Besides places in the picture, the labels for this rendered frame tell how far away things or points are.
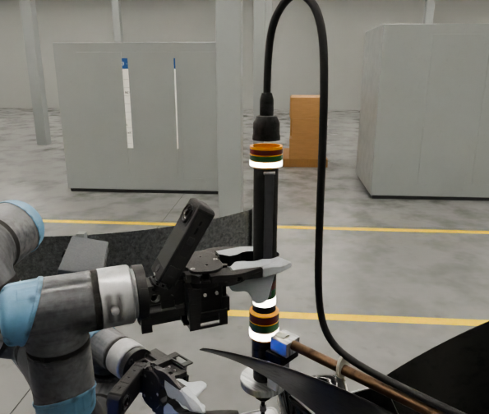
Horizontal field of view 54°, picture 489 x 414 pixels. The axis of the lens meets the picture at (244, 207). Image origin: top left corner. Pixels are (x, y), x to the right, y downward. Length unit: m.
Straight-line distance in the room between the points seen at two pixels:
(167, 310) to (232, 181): 4.33
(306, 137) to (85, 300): 8.14
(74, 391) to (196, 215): 0.26
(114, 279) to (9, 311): 0.12
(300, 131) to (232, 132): 3.89
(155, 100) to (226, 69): 2.11
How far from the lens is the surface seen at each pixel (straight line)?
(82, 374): 0.65
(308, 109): 8.59
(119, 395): 0.89
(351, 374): 0.65
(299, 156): 8.71
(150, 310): 0.64
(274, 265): 0.65
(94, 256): 1.40
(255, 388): 0.75
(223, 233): 2.67
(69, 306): 0.60
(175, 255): 0.61
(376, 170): 6.71
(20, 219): 1.01
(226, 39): 4.81
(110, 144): 7.00
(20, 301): 0.60
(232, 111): 4.82
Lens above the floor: 1.74
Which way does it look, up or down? 16 degrees down
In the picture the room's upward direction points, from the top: straight up
